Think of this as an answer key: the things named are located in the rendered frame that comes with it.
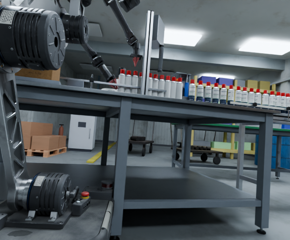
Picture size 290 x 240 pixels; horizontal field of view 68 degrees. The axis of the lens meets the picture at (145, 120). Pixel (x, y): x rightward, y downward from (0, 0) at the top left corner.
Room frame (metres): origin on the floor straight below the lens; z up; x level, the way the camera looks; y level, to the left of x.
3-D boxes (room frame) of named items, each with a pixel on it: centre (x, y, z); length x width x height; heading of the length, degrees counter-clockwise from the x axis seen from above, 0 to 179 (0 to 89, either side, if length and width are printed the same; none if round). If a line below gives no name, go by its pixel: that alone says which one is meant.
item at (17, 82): (1.83, 0.27, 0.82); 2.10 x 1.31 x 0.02; 104
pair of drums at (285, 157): (5.12, -3.02, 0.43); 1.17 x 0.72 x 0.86; 179
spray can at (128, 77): (1.67, 0.15, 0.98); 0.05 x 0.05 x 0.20
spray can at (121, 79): (1.65, 0.20, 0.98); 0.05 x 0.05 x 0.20
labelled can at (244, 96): (1.93, -0.88, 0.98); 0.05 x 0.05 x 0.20
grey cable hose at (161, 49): (1.62, -0.08, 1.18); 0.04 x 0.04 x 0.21
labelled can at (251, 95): (1.95, -0.95, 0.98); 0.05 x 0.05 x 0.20
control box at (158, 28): (1.62, -0.03, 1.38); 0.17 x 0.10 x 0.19; 160
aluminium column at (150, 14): (1.55, 0.02, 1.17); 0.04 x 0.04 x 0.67; 14
